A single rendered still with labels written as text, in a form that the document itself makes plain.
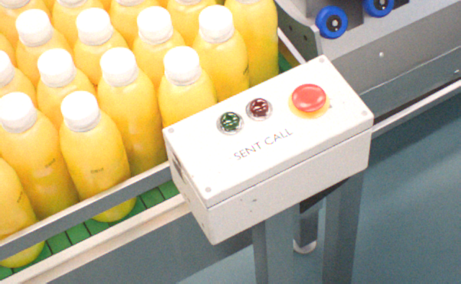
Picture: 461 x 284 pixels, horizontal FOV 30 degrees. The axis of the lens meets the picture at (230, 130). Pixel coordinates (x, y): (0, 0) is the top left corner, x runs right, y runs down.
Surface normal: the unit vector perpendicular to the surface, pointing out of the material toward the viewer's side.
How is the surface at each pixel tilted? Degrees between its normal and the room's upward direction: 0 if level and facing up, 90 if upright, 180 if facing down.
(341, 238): 90
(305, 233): 90
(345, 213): 90
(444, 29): 71
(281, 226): 90
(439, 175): 0
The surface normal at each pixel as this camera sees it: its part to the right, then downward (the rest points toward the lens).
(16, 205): 0.87, 0.36
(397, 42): 0.43, 0.47
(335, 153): 0.47, 0.70
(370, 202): -0.06, -0.58
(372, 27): 0.34, 0.19
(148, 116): 0.69, 0.56
